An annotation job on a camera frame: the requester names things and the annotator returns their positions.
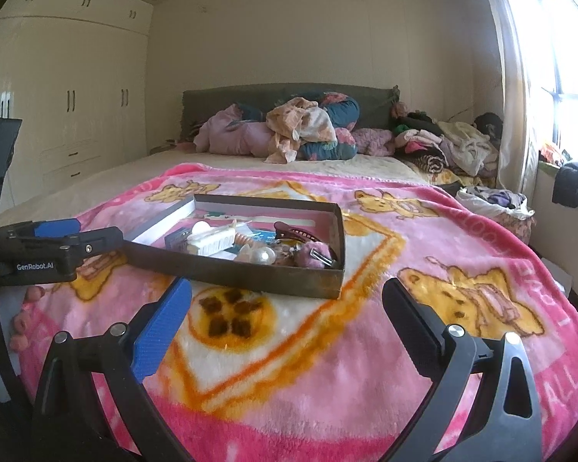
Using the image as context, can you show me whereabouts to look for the white hair clip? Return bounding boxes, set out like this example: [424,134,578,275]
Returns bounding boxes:
[187,221,236,256]

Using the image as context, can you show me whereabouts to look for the pearl bead hair tie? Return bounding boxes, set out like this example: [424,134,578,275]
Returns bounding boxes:
[234,244,279,266]

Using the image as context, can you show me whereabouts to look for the dark red hair claw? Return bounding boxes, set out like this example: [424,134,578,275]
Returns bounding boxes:
[273,221,323,245]

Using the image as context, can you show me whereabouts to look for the pink pompom hair clip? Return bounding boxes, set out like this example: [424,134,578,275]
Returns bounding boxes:
[294,241,336,269]

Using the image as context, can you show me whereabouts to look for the open cardboard jewelry box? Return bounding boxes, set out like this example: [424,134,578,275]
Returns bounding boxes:
[123,195,344,299]

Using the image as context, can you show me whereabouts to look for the person's left hand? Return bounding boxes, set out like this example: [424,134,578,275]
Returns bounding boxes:
[9,286,45,353]

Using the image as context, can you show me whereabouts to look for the bed with beige cover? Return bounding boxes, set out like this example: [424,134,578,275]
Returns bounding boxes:
[0,148,445,228]

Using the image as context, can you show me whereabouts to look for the pink cartoon fleece blanket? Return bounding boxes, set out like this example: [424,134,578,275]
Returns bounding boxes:
[4,163,578,461]

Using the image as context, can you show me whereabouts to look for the blue printed card packet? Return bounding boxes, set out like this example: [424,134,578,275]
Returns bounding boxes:
[248,224,276,244]

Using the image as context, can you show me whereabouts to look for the pink lilac garment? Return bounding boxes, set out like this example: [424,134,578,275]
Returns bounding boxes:
[194,103,273,159]

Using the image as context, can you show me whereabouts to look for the dark green headboard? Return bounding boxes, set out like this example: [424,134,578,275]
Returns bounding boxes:
[180,82,401,142]

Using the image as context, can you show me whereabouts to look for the cream built-in wardrobe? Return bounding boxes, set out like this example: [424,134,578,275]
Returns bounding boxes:
[0,0,152,211]

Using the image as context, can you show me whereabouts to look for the pile of clothes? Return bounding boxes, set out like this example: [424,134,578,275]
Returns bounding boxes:
[390,101,536,244]

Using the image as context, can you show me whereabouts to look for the dark cloth on windowsill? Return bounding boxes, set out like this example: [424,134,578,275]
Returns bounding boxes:
[552,162,578,209]

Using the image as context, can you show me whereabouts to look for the orange floral cloth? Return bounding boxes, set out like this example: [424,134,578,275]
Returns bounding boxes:
[265,97,337,164]

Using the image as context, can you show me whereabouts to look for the cream window curtain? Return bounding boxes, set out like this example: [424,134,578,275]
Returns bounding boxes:
[487,0,554,198]

